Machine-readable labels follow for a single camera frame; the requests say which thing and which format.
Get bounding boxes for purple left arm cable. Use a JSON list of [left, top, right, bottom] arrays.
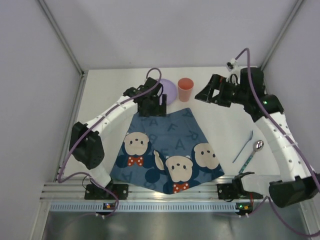
[[57, 67, 162, 218]]

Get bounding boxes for blue slotted cable duct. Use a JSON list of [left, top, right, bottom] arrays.
[[50, 202, 251, 213]]

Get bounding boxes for purple plastic plate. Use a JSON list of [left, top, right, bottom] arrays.
[[157, 78, 178, 106]]

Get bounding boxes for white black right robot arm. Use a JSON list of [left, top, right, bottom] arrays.
[[195, 67, 320, 208]]

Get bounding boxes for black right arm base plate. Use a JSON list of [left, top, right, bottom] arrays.
[[216, 183, 250, 202]]

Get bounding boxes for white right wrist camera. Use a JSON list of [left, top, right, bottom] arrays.
[[226, 58, 239, 72]]

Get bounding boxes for aluminium mounting rail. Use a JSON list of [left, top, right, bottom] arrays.
[[40, 176, 263, 202]]

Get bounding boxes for coral plastic cup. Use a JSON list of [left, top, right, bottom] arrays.
[[177, 77, 194, 102]]

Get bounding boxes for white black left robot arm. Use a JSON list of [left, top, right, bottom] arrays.
[[69, 77, 167, 188]]

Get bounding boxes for blue plastic fork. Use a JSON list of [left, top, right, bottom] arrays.
[[232, 130, 254, 163]]

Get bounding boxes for right aluminium frame post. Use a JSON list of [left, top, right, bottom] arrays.
[[259, 0, 306, 71]]

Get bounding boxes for aluminium frame post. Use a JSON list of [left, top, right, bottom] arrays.
[[36, 0, 84, 76], [259, 0, 306, 71]]

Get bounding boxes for left aluminium frame post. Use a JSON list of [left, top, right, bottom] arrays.
[[36, 0, 84, 76]]

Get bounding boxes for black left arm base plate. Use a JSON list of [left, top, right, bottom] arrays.
[[84, 183, 129, 201]]

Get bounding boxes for blue bear print placemat cloth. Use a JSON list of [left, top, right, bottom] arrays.
[[110, 108, 225, 194]]

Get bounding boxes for metal spoon patterned handle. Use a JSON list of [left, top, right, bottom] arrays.
[[238, 140, 264, 174]]

